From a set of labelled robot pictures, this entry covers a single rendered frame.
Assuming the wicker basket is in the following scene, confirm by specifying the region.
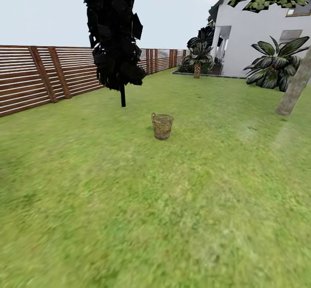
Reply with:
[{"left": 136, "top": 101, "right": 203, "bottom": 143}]
[{"left": 152, "top": 114, "right": 174, "bottom": 140}]

